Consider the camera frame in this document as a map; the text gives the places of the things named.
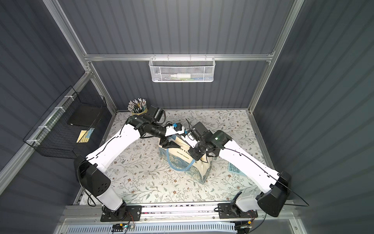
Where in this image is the cream canvas tote bag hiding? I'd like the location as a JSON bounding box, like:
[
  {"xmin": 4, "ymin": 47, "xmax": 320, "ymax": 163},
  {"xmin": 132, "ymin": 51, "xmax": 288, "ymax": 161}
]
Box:
[{"xmin": 159, "ymin": 122, "xmax": 212, "ymax": 184}]

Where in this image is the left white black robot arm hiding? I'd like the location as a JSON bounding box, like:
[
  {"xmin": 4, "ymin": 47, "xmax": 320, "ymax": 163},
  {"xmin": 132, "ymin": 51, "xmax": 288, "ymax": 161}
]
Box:
[{"xmin": 74, "ymin": 106, "xmax": 186, "ymax": 211}]

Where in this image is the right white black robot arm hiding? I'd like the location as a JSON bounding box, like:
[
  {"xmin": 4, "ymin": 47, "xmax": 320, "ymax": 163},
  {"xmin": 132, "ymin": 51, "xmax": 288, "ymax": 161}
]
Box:
[{"xmin": 185, "ymin": 122, "xmax": 292, "ymax": 217}]

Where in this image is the teal calculator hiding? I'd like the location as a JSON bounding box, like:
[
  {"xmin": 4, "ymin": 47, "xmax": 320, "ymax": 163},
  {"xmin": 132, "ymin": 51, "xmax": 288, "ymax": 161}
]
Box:
[{"xmin": 228, "ymin": 163, "xmax": 244, "ymax": 176}]

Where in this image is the yellow pencil cup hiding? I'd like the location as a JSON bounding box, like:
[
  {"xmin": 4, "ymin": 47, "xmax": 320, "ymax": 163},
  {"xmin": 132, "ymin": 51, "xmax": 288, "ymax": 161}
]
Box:
[{"xmin": 131, "ymin": 108, "xmax": 148, "ymax": 115}]

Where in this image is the floral table mat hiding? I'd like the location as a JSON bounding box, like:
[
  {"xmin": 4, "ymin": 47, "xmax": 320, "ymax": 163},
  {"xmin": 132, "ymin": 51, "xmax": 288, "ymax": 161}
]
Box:
[{"xmin": 105, "ymin": 110, "xmax": 265, "ymax": 203}]

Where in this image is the bundle of pencils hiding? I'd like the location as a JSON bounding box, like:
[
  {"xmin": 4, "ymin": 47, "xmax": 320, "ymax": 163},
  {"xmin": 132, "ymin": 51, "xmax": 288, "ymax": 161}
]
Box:
[{"xmin": 128, "ymin": 98, "xmax": 147, "ymax": 112}]

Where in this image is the yellow notepad in basket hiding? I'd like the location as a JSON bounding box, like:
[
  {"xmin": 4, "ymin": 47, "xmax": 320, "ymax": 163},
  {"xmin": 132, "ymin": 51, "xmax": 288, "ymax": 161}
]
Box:
[{"xmin": 76, "ymin": 128, "xmax": 94, "ymax": 143}]

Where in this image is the black notebook in basket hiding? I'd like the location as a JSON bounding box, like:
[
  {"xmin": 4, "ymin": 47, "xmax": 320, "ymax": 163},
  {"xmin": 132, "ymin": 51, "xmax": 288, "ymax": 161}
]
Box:
[{"xmin": 67, "ymin": 105, "xmax": 103, "ymax": 127}]

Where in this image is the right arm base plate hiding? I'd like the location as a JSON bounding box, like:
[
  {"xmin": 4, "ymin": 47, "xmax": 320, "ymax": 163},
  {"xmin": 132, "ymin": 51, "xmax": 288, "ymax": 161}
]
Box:
[{"xmin": 214, "ymin": 203, "xmax": 258, "ymax": 220}]

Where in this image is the white wire mesh basket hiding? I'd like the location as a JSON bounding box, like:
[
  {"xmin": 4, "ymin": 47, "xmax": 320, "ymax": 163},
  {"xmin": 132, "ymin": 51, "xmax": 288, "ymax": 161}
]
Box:
[{"xmin": 149, "ymin": 58, "xmax": 216, "ymax": 83}]

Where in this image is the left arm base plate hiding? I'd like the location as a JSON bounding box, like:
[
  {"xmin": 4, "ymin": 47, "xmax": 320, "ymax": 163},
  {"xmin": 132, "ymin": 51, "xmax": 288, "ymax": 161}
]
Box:
[{"xmin": 100, "ymin": 204, "xmax": 142, "ymax": 222}]

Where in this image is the white perforated cable duct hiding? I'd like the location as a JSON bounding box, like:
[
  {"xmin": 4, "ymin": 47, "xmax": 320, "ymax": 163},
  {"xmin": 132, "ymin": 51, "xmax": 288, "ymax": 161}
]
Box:
[{"xmin": 63, "ymin": 222, "xmax": 237, "ymax": 234}]

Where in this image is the black wire wall basket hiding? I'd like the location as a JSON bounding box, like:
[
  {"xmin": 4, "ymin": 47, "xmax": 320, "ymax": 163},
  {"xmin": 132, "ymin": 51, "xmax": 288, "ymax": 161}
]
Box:
[{"xmin": 23, "ymin": 89, "xmax": 112, "ymax": 159}]

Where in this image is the aluminium rail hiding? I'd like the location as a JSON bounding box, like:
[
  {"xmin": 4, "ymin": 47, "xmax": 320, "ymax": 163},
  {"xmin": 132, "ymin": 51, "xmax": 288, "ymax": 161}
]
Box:
[{"xmin": 58, "ymin": 200, "xmax": 299, "ymax": 223}]

